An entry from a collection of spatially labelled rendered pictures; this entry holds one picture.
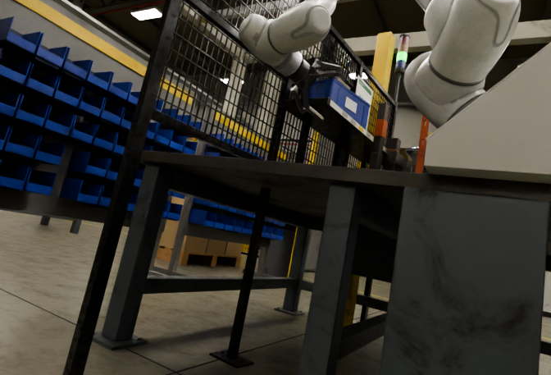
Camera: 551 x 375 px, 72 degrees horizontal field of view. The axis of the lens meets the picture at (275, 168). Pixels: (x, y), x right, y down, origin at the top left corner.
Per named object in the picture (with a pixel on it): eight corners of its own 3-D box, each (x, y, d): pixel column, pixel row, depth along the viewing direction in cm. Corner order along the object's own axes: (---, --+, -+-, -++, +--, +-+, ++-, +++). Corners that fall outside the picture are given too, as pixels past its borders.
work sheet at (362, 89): (366, 139, 227) (373, 91, 233) (349, 126, 210) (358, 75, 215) (362, 139, 228) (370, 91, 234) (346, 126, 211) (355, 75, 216)
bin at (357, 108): (366, 131, 176) (371, 105, 178) (328, 107, 155) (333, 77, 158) (338, 133, 188) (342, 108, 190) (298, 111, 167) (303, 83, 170)
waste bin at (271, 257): (298, 280, 492) (307, 224, 505) (280, 280, 450) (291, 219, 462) (264, 272, 517) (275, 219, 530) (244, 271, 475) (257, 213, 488)
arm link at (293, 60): (267, 62, 124) (280, 73, 127) (275, 70, 117) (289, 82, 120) (286, 40, 122) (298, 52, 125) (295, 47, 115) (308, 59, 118)
